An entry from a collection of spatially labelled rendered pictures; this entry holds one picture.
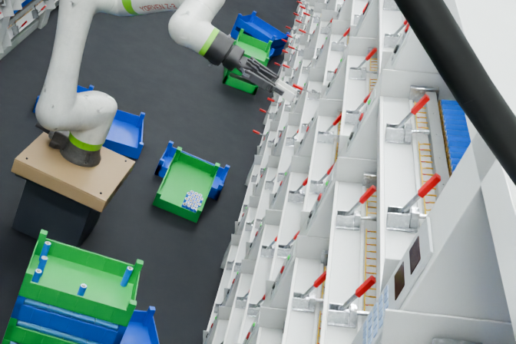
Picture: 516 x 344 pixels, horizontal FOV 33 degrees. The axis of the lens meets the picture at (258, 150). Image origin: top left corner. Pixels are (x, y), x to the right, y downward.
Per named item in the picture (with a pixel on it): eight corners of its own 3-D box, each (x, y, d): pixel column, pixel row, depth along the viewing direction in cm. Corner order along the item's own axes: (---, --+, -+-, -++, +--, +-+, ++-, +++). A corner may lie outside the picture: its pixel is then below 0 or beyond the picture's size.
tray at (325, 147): (298, 250, 180) (302, 192, 174) (316, 130, 234) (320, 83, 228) (396, 260, 178) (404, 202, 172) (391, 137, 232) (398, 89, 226)
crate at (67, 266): (18, 296, 227) (25, 272, 224) (34, 250, 245) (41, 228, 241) (127, 327, 233) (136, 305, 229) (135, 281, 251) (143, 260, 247)
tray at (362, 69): (335, 178, 172) (341, 114, 166) (345, 71, 226) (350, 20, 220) (438, 188, 170) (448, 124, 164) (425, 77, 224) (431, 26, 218)
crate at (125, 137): (98, 114, 407) (104, 100, 403) (140, 127, 412) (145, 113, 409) (94, 147, 381) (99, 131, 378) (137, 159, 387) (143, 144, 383)
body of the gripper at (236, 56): (223, 59, 262) (249, 75, 264) (219, 68, 255) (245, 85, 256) (236, 39, 259) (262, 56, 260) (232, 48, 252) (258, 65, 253)
